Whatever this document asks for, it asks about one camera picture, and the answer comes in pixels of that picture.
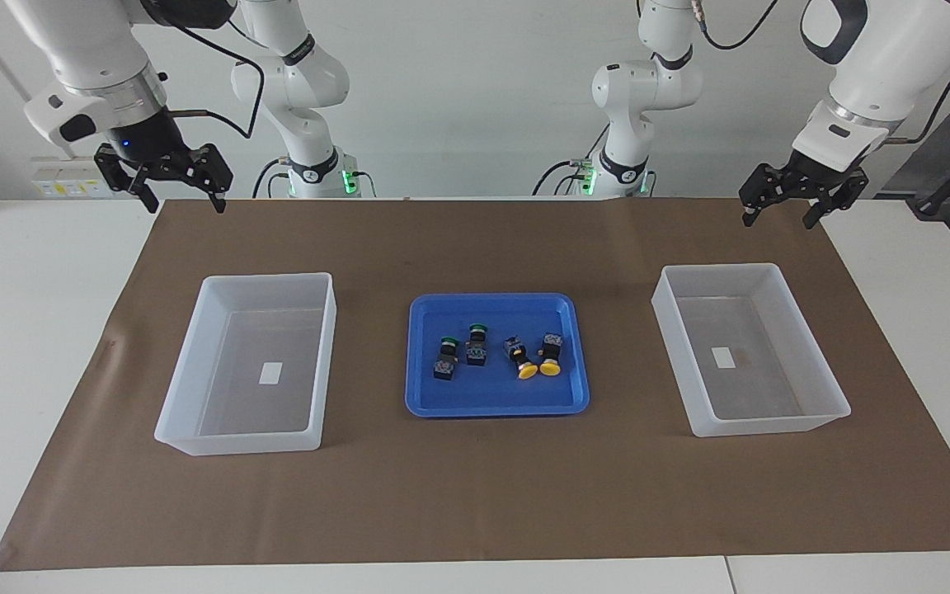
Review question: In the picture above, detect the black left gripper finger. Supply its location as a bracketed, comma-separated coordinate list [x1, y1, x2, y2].
[738, 163, 792, 227]
[802, 168, 870, 231]

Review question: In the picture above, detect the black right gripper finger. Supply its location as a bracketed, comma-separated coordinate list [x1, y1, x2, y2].
[185, 144, 235, 215]
[95, 144, 159, 215]

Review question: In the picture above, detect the yellow push button switch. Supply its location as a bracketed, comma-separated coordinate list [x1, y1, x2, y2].
[503, 334, 539, 381]
[538, 332, 565, 377]

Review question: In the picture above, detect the translucent white plastic box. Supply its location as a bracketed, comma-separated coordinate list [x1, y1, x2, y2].
[651, 263, 852, 438]
[153, 272, 337, 457]

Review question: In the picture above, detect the blue plastic tray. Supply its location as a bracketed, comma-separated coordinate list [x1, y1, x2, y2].
[405, 293, 590, 417]

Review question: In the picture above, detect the brown paper table mat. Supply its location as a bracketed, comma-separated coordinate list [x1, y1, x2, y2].
[0, 198, 950, 572]

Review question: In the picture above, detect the black right base cable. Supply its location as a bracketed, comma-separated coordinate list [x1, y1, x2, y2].
[251, 158, 290, 199]

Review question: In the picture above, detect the black base cable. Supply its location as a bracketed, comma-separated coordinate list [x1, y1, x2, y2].
[251, 158, 290, 199]
[533, 161, 600, 197]

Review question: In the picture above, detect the white wall socket panel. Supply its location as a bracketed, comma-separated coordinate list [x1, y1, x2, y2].
[30, 157, 121, 199]

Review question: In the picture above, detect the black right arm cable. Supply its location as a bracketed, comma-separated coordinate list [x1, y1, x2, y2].
[158, 12, 266, 141]

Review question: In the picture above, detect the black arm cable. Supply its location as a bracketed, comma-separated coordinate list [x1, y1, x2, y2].
[694, 0, 950, 145]
[158, 12, 266, 141]

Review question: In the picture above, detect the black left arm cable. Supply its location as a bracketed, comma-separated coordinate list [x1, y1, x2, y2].
[694, 0, 950, 145]

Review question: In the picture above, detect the black left base cable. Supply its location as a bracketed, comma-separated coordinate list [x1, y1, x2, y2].
[533, 161, 600, 197]

